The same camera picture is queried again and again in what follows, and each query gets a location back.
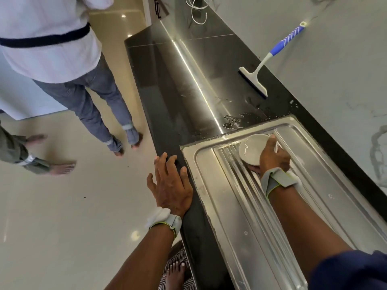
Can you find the blue white squeegee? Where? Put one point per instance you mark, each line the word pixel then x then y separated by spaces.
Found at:
pixel 266 60

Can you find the stainless steel sink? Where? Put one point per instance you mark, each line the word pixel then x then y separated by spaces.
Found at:
pixel 338 196

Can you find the person's left hand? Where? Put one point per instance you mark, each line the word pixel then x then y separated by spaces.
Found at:
pixel 172 187

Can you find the person's right hand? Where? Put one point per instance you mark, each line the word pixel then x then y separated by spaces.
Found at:
pixel 273 157

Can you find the striped floor mat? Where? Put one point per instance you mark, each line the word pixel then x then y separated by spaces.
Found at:
pixel 181 256

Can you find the person's right forearm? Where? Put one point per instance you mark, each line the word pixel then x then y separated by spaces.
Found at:
pixel 305 223

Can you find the white bowl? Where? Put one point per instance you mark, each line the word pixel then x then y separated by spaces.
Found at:
pixel 251 149

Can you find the white cabinet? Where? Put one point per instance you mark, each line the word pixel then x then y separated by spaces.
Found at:
pixel 24 99

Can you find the white left wrist tracker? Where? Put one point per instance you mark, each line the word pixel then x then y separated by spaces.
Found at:
pixel 163 219

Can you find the person's left forearm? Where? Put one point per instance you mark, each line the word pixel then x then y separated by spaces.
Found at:
pixel 142 262

